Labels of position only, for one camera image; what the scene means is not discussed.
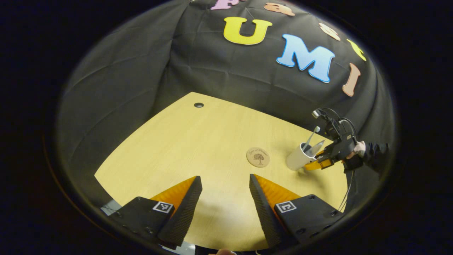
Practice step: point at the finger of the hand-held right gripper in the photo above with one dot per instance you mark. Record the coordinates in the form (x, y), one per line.
(319, 154)
(320, 165)

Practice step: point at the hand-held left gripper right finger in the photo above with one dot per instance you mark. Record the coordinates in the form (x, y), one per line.
(265, 212)

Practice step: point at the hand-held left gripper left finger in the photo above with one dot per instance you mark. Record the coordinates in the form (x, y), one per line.
(185, 216)

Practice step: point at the white toothpaste tube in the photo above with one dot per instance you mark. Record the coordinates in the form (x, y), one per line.
(316, 148)

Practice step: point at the white toothbrush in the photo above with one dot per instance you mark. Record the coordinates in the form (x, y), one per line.
(311, 136)

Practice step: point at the round wooden coaster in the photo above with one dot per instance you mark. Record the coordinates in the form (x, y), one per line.
(258, 157)

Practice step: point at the light wooden desktop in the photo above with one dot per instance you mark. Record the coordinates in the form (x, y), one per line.
(198, 148)

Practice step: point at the black backdrop cloth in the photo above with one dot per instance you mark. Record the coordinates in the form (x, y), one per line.
(230, 71)

